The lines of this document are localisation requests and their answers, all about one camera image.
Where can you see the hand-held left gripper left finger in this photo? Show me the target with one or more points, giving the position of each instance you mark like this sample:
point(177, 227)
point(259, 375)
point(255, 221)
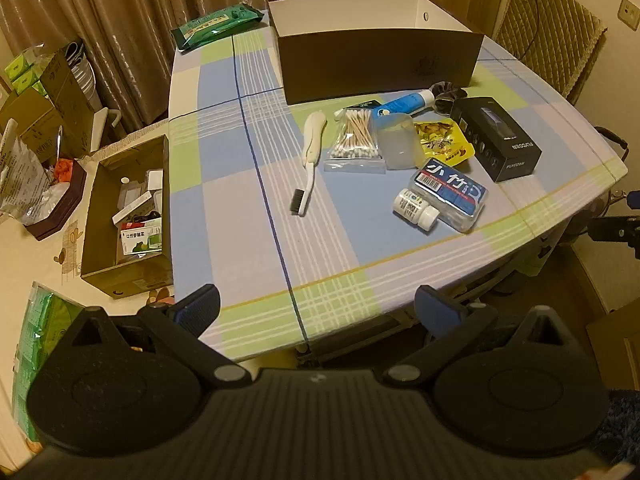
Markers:
point(200, 305)

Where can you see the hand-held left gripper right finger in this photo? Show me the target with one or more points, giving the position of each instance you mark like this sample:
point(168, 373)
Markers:
point(435, 310)

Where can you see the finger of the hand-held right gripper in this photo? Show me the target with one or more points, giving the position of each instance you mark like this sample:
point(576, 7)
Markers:
point(617, 230)

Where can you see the white pill bottle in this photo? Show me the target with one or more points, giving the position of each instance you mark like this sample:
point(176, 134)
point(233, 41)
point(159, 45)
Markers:
point(415, 207)

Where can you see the blue floss pick box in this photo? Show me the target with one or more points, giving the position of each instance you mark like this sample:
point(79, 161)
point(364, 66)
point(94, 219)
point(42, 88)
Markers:
point(450, 192)

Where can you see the black product box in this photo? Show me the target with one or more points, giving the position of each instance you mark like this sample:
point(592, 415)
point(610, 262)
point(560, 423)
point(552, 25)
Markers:
point(500, 135)

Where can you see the yellow snack packet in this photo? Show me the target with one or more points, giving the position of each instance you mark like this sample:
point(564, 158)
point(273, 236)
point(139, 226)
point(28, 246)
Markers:
point(447, 142)

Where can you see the translucent plastic cup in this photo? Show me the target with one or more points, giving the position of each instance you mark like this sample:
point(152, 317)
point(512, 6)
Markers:
point(397, 142)

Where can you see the bag of cotton swabs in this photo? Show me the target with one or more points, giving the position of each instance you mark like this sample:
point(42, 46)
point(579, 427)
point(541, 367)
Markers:
point(356, 140)

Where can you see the white cleaning brush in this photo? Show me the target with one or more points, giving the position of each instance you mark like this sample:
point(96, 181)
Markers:
point(312, 140)

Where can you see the blue cream tube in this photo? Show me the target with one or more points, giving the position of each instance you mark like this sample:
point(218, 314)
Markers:
point(407, 101)

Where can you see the dark green lip gel tube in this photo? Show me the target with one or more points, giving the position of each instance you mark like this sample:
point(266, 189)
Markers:
point(374, 103)

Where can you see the dark hair scrunchie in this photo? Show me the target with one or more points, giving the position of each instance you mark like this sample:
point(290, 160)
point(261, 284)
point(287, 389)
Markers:
point(447, 95)

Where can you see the brown cardboard container box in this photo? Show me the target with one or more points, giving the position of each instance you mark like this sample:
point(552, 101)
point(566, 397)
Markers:
point(375, 60)

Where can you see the green and white medicine box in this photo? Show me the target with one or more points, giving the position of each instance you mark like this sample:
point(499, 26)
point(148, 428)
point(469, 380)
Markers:
point(142, 239)

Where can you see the long white carton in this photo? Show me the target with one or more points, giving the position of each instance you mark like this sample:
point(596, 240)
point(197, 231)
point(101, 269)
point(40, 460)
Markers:
point(132, 208)

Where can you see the open cardboard box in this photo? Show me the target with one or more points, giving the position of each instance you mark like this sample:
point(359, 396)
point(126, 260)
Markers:
point(100, 240)

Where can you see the green plastic-wrapped pack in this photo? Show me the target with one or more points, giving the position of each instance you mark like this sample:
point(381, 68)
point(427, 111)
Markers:
point(42, 340)

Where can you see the dark brown wooden box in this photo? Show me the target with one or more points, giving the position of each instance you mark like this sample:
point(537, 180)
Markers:
point(57, 205)

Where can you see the chair with quilted cover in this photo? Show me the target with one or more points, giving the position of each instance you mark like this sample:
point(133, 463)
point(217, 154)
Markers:
point(555, 35)

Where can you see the clear plastic bag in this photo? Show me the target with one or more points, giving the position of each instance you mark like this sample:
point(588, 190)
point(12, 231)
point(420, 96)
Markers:
point(22, 180)

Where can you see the stack of cardboard boxes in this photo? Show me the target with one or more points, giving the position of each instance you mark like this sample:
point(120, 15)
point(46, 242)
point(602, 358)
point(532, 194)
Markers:
point(55, 105)

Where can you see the stack of white bowls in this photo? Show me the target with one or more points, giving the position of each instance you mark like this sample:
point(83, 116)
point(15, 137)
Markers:
point(82, 77)

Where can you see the green wet wipes pack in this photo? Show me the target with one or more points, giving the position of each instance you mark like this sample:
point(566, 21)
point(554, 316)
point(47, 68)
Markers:
point(215, 25)

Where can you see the green tissue packs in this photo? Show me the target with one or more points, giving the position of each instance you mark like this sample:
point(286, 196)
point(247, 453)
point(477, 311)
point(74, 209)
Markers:
point(22, 72)

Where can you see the beige curtain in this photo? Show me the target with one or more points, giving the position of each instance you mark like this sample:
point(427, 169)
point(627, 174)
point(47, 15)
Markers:
point(125, 20)

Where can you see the wall outlet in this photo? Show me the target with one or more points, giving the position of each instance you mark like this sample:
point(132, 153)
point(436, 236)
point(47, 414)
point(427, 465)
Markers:
point(630, 11)

